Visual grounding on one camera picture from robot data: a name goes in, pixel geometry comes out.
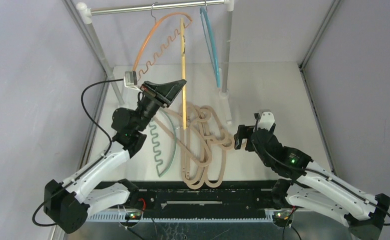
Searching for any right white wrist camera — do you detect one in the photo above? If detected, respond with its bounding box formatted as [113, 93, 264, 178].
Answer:
[254, 109, 275, 131]

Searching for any yellow wire hanger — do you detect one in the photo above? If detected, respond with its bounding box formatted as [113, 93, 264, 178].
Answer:
[180, 18, 187, 130]

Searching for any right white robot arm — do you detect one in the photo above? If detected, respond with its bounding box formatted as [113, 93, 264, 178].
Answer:
[234, 125, 390, 240]

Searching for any green wire hanger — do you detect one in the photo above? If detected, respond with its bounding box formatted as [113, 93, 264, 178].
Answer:
[147, 109, 178, 178]

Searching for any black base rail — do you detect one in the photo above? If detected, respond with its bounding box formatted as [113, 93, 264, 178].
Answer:
[72, 180, 341, 220]

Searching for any beige plastic hanger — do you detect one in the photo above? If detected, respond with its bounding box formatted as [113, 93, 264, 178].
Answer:
[189, 114, 229, 188]
[154, 103, 212, 190]
[199, 105, 235, 151]

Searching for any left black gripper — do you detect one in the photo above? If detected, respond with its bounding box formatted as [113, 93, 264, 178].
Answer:
[135, 80, 186, 133]

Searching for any right black camera cable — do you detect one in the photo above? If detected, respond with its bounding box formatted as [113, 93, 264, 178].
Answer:
[253, 114, 390, 227]

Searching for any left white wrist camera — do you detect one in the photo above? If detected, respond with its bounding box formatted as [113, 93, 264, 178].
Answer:
[124, 70, 140, 91]

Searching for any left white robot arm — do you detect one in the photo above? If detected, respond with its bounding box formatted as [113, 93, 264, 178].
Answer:
[38, 79, 187, 234]

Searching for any blue wire hanger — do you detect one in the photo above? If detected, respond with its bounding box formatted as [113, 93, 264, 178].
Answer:
[199, 0, 221, 88]

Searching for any orange wire hanger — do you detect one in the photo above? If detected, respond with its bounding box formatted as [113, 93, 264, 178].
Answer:
[132, 11, 193, 80]

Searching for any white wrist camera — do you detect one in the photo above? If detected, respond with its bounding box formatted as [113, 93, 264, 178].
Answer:
[124, 70, 140, 91]
[254, 109, 275, 131]

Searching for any white clothes rack frame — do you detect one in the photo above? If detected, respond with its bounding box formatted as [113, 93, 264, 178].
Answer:
[76, 0, 234, 124]

